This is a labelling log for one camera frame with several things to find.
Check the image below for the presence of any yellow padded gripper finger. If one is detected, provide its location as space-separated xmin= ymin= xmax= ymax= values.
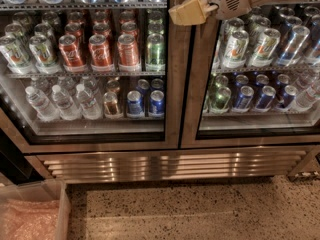
xmin=169 ymin=0 xmax=218 ymax=26

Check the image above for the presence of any glass fridge door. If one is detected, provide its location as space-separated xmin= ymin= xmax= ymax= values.
xmin=183 ymin=0 xmax=319 ymax=147
xmin=0 ymin=0 xmax=188 ymax=154

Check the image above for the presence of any right fridge left 7up can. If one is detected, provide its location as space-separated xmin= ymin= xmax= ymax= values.
xmin=222 ymin=30 xmax=249 ymax=69

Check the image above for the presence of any fridge 7up can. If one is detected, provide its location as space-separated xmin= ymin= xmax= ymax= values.
xmin=222 ymin=30 xmax=249 ymax=69
xmin=247 ymin=28 xmax=281 ymax=67

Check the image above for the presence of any right fridge left blue can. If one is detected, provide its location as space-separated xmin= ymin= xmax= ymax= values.
xmin=232 ymin=85 xmax=254 ymax=112

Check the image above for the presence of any fridge blue can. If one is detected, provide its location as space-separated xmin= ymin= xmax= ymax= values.
xmin=274 ymin=85 xmax=298 ymax=112
xmin=253 ymin=85 xmax=276 ymax=112
xmin=232 ymin=85 xmax=254 ymax=112

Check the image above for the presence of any right fridge green can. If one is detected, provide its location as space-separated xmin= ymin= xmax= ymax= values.
xmin=209 ymin=86 xmax=231 ymax=114

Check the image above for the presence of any right fridge middle blue can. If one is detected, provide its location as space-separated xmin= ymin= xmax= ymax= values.
xmin=253 ymin=85 xmax=276 ymax=112

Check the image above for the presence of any right fridge water bottle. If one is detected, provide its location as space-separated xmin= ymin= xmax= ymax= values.
xmin=292 ymin=80 xmax=320 ymax=112

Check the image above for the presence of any steel louvered fridge base grille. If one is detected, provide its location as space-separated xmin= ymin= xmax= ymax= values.
xmin=26 ymin=145 xmax=319 ymax=184

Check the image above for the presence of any front green soda can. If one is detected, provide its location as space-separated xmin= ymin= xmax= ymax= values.
xmin=145 ymin=34 xmax=165 ymax=71

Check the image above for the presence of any front right red soda can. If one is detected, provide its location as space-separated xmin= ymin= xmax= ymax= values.
xmin=117 ymin=34 xmax=140 ymax=72

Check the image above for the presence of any silver blue slim can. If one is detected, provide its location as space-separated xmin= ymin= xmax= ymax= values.
xmin=276 ymin=25 xmax=310 ymax=66

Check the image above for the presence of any front middle red cola can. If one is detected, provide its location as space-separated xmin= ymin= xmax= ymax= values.
xmin=88 ymin=34 xmax=114 ymax=72

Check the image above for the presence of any red cola can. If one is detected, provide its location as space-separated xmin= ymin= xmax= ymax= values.
xmin=59 ymin=34 xmax=87 ymax=73
xmin=88 ymin=34 xmax=114 ymax=72

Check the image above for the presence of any gold brown can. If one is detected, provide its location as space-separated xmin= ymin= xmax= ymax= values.
xmin=103 ymin=91 xmax=123 ymax=118

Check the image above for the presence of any front left red cola can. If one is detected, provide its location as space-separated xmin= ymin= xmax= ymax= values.
xmin=59 ymin=34 xmax=87 ymax=73

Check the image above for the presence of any middle water bottle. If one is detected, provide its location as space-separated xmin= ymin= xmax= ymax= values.
xmin=52 ymin=85 xmax=81 ymax=121

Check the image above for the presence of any left water bottle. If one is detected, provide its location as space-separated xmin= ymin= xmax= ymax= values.
xmin=25 ymin=86 xmax=59 ymax=122

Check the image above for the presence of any front left 7up can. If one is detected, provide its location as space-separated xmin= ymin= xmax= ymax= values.
xmin=0 ymin=36 xmax=34 ymax=75

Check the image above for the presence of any clear plastic storage bin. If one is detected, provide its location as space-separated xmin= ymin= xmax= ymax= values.
xmin=0 ymin=180 xmax=71 ymax=240

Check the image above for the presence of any pink bubble wrap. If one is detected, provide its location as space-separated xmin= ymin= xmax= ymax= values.
xmin=0 ymin=199 xmax=59 ymax=240

